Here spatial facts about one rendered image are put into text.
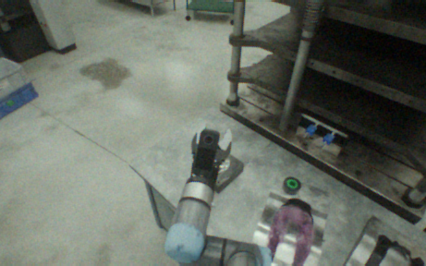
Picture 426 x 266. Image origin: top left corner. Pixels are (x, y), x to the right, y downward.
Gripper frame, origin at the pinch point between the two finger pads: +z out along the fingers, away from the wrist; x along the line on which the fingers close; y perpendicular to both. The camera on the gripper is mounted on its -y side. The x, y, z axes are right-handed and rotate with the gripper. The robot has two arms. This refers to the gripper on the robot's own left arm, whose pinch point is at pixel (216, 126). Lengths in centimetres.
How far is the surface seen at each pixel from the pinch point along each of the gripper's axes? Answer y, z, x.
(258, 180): 63, 33, 26
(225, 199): 65, 18, 11
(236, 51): 25, 95, -2
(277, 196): 52, 19, 33
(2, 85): 146, 137, -241
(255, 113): 65, 90, 20
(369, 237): 43, 4, 68
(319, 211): 48, 14, 51
